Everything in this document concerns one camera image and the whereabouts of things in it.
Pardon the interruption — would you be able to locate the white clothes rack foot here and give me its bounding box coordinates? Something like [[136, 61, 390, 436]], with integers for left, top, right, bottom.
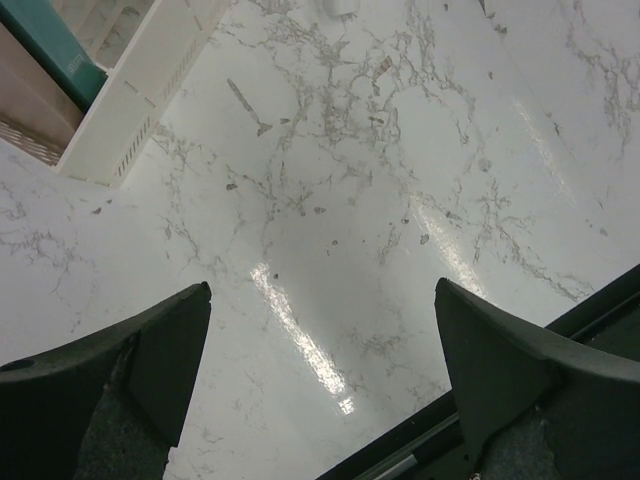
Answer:
[[323, 0, 359, 17]]

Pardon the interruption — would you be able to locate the white plastic file organizer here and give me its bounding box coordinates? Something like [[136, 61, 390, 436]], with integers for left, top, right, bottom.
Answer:
[[1, 1, 229, 187]]

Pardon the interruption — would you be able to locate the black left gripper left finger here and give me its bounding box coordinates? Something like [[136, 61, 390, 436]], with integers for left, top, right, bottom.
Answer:
[[1, 282, 211, 479]]

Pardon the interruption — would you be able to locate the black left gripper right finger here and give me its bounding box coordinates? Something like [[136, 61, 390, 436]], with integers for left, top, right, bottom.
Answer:
[[435, 279, 639, 479]]

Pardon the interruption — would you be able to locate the brown cardboard folder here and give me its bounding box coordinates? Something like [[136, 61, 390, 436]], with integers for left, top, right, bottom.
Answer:
[[1, 26, 84, 153]]

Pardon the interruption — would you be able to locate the teal folder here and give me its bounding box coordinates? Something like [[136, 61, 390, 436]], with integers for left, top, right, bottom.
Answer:
[[1, 0, 107, 113]]

